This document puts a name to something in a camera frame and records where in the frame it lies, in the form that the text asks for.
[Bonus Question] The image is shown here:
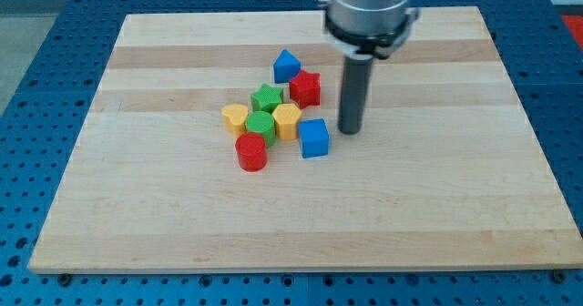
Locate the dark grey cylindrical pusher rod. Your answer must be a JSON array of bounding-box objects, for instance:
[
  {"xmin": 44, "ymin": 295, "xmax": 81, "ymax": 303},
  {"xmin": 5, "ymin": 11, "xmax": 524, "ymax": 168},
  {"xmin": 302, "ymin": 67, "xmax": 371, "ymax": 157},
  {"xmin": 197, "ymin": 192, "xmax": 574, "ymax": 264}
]
[{"xmin": 338, "ymin": 56, "xmax": 373, "ymax": 135}]

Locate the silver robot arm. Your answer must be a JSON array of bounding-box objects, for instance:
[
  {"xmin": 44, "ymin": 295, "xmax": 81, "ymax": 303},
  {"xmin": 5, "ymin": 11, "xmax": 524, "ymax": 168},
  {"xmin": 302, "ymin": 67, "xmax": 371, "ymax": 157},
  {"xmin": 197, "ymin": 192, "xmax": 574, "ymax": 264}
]
[{"xmin": 318, "ymin": 0, "xmax": 419, "ymax": 135}]

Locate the red star block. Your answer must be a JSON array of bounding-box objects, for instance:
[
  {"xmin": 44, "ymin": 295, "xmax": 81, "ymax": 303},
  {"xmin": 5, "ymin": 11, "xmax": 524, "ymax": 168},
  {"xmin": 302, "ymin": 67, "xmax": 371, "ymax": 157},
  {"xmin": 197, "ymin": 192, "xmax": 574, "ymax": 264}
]
[{"xmin": 289, "ymin": 70, "xmax": 321, "ymax": 108}]

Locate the yellow hexagon block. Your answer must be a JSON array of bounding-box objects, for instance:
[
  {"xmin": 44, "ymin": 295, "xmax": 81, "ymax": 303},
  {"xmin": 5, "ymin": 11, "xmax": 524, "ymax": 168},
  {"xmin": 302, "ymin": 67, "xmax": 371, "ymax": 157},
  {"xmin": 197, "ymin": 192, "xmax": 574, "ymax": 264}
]
[{"xmin": 272, "ymin": 103, "xmax": 302, "ymax": 140}]

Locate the green star block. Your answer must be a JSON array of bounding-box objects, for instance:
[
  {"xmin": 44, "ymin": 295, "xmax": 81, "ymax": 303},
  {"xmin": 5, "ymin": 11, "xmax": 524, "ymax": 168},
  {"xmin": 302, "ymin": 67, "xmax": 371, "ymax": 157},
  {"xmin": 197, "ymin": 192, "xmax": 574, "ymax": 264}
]
[{"xmin": 251, "ymin": 84, "xmax": 283, "ymax": 113}]

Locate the blue triangle block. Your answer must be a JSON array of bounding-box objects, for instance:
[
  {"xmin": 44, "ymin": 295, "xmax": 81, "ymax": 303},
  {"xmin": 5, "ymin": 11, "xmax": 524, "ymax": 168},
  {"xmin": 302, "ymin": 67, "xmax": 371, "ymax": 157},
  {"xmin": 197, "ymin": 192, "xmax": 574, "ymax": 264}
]
[{"xmin": 272, "ymin": 49, "xmax": 302, "ymax": 84}]

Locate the blue cube block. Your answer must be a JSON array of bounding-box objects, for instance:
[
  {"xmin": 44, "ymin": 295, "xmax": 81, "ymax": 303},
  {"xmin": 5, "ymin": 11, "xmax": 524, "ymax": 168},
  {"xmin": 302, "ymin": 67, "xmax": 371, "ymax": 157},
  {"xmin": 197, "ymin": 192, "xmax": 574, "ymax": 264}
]
[{"xmin": 298, "ymin": 118, "xmax": 330, "ymax": 158}]

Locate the green cylinder block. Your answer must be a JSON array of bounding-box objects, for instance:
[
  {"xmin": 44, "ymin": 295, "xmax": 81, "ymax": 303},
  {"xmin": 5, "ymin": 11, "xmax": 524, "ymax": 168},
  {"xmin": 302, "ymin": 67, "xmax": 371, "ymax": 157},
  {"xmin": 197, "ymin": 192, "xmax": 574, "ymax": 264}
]
[{"xmin": 245, "ymin": 111, "xmax": 276, "ymax": 148}]

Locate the yellow heart block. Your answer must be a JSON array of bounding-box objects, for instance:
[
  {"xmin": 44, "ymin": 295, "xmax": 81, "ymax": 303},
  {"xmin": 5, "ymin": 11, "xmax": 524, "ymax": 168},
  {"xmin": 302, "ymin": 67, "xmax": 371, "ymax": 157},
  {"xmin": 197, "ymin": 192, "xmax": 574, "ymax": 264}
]
[{"xmin": 221, "ymin": 104, "xmax": 250, "ymax": 135}]

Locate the red cylinder block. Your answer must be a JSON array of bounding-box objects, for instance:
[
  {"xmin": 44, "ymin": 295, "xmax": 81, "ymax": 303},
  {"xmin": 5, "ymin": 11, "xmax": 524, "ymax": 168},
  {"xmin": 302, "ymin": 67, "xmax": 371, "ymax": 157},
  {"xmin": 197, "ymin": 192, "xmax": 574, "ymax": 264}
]
[{"xmin": 235, "ymin": 132, "xmax": 268, "ymax": 172}]

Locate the wooden board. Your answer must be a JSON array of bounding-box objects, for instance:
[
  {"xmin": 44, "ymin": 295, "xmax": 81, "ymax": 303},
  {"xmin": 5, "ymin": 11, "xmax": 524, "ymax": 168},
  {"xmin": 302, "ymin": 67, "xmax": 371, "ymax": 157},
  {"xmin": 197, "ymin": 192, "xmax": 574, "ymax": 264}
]
[{"xmin": 28, "ymin": 6, "xmax": 582, "ymax": 274}]

